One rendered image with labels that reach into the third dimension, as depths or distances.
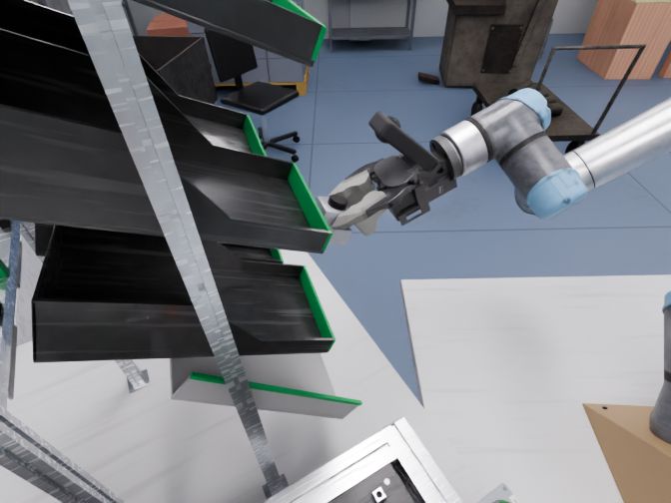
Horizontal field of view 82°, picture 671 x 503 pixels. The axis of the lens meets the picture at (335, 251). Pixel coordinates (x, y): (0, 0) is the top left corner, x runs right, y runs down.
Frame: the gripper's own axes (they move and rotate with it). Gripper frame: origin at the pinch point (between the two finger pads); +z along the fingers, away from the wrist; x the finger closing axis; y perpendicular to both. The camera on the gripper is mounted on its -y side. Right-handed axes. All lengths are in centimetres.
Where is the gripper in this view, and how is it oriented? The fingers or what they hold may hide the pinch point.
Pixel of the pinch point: (332, 210)
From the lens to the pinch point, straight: 59.9
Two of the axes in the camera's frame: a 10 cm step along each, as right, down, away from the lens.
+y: 3.5, 6.0, 7.2
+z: -8.7, 4.9, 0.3
